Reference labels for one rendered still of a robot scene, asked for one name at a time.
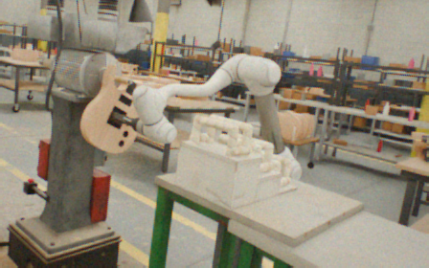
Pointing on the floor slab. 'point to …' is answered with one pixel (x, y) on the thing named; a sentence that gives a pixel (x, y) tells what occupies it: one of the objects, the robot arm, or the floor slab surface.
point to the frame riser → (92, 255)
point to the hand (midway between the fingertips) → (117, 118)
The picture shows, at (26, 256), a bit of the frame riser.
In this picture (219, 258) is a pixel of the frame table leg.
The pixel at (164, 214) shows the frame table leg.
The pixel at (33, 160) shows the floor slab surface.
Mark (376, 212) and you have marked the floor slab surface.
